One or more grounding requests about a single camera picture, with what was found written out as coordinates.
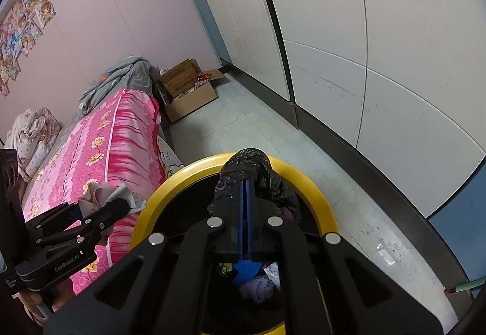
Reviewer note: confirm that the blue cloth garment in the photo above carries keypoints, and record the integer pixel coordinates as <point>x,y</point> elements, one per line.
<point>245,270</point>

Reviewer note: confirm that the black plastic bag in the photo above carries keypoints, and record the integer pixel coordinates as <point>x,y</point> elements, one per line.
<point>246,167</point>

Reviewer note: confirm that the open cardboard box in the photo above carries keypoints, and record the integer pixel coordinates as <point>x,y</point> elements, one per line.
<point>190,103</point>

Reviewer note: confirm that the colourful snack packets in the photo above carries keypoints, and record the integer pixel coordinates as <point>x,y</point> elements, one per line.
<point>199,82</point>

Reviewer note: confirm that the green snack bag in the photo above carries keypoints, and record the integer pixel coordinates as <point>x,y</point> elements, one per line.
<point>224,268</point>

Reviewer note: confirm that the lavender fluffy ball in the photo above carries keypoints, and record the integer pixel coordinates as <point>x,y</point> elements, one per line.
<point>258,289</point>

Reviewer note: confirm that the pink floral blanket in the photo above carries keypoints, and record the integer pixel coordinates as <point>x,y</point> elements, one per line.
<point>95,145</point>

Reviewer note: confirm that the folded floral quilt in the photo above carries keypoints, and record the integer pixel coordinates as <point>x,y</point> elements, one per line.
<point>34,137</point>

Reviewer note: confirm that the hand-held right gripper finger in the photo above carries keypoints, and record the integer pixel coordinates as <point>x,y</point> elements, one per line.
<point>242,228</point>
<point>249,228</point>

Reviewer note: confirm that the blue cabinet panel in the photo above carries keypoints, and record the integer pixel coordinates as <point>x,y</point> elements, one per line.
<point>459,236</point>

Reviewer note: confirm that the grey crumpled quilt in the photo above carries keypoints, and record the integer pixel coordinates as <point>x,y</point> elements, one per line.
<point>121,76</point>

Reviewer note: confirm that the cluster of cartoon wall stickers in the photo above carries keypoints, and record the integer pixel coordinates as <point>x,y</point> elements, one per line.
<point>30,31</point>

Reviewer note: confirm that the person's left hand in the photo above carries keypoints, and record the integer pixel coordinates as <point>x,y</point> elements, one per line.
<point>62,293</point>

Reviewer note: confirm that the grey cloth bundle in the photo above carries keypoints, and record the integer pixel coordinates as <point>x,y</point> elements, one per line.
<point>97,198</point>

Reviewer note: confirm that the yellow rimmed trash bin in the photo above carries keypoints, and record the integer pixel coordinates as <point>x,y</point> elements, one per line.
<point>178,177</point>

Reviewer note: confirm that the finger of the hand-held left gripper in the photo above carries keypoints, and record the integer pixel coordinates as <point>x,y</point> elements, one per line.
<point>110,213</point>
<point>53,217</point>

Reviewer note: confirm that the white cartoon print bedsheet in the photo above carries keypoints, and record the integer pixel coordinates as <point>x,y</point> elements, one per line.
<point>169,160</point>

